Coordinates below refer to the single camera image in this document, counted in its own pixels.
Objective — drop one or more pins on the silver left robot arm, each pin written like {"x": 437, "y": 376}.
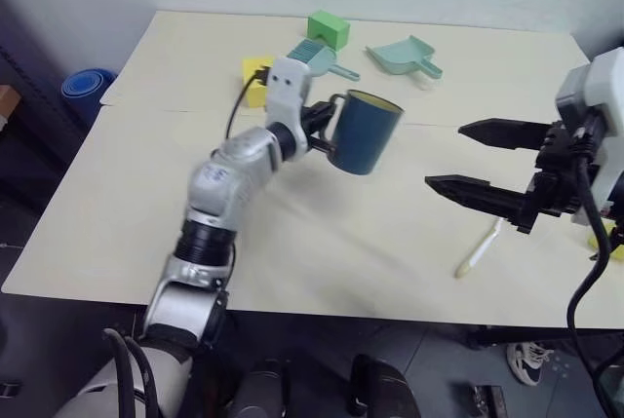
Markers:
{"x": 219, "y": 184}

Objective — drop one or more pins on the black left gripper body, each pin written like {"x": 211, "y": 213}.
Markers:
{"x": 312, "y": 123}

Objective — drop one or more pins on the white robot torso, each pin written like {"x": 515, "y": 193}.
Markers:
{"x": 102, "y": 389}

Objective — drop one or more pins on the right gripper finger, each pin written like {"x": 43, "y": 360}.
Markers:
{"x": 502, "y": 133}
{"x": 478, "y": 194}

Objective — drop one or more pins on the teal dustpan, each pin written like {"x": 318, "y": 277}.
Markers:
{"x": 400, "y": 56}

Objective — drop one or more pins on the blue mug yellow inside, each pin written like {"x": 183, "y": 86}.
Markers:
{"x": 365, "y": 133}

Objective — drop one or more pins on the dark rounded shape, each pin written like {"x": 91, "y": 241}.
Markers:
{"x": 261, "y": 389}
{"x": 378, "y": 389}

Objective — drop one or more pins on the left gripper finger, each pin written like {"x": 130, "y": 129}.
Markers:
{"x": 327, "y": 112}
{"x": 322, "y": 145}

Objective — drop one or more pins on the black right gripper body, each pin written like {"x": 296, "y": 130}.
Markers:
{"x": 560, "y": 164}

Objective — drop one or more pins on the brown cardboard box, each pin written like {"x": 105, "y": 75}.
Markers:
{"x": 7, "y": 102}

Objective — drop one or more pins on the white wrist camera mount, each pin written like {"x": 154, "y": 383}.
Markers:
{"x": 286, "y": 91}
{"x": 604, "y": 96}

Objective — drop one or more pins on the white black sneaker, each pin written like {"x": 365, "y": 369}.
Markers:
{"x": 529, "y": 359}

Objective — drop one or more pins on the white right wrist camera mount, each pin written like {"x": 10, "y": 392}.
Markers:
{"x": 604, "y": 96}

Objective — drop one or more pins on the cream toothbrush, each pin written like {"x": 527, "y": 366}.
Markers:
{"x": 480, "y": 250}

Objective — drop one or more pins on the yellow sponge block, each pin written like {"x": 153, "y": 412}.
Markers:
{"x": 253, "y": 84}

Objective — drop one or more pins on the teal hand brush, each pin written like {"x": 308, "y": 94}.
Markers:
{"x": 317, "y": 58}

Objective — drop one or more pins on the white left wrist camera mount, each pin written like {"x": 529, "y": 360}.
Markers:
{"x": 286, "y": 91}

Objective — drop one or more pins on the green arch block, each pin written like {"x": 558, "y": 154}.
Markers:
{"x": 327, "y": 28}

